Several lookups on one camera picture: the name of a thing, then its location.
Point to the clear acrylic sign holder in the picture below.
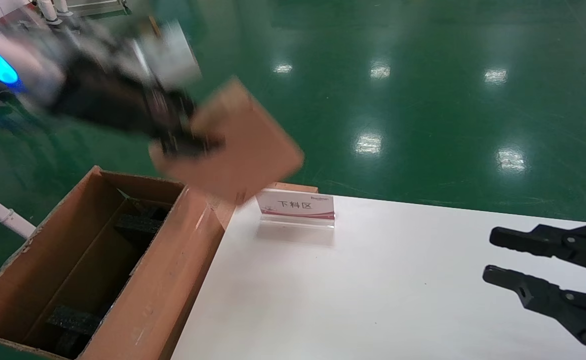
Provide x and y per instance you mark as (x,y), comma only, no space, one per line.
(298,205)

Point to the small brown cardboard box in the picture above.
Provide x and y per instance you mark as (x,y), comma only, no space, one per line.
(243,145)

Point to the large open cardboard box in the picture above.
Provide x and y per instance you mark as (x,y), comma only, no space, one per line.
(173,280)

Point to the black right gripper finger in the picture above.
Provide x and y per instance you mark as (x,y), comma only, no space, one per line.
(558,245)
(553,300)

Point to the white floor stand frame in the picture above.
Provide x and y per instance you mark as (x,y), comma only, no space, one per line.
(98,6)

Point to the black foam block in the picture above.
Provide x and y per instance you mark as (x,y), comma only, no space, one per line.
(140,222)
(73,322)

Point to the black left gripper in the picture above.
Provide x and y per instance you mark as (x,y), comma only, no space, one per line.
(108,95)

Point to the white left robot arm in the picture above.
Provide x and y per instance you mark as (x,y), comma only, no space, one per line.
(13,60)

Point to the white tube frame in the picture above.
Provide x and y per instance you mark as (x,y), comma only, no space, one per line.
(3,212)

